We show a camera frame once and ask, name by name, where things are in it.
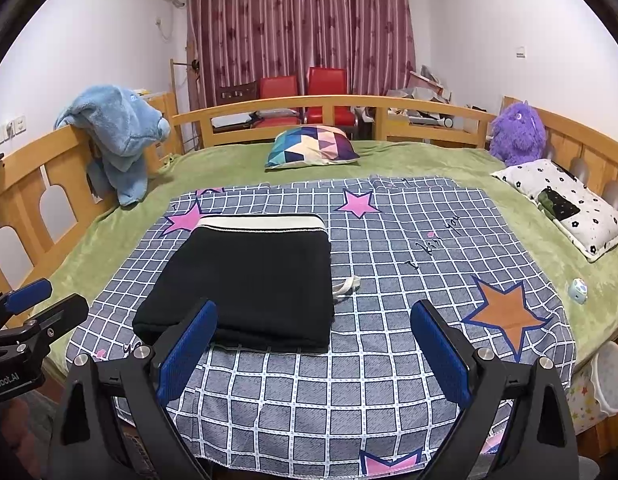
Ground red chair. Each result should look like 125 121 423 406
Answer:
259 76 302 131
306 66 357 138

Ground dark red curtain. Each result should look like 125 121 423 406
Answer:
186 0 417 108

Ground grey checked star blanket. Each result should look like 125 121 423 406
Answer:
64 175 577 480

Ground white star-print bin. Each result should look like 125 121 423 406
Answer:
569 341 618 423

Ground wooden bed frame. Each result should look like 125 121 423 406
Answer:
0 91 618 456

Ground cluttered pile of boxes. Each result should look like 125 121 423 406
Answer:
359 64 494 133

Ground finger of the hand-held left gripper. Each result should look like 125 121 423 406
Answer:
0 278 53 331
19 294 90 357

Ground wooden coat rack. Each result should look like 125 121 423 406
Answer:
169 42 202 153

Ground black pants with white stripe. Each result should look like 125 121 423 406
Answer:
132 213 362 352

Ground white flower-print pillow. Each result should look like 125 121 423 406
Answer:
491 158 618 262

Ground purple plush toy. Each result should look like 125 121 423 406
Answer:
488 101 547 167

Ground white wall socket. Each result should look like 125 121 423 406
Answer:
0 116 27 147

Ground green bed sheet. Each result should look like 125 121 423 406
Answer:
44 139 618 366

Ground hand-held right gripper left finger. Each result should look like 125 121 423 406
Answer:
49 298 220 480

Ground small light-blue toy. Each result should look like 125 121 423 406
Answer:
567 277 590 305

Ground colourful geometric pillow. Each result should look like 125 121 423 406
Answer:
265 125 361 168

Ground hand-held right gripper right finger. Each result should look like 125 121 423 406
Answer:
410 299 580 480

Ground blue plush toy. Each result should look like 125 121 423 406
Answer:
54 85 171 207

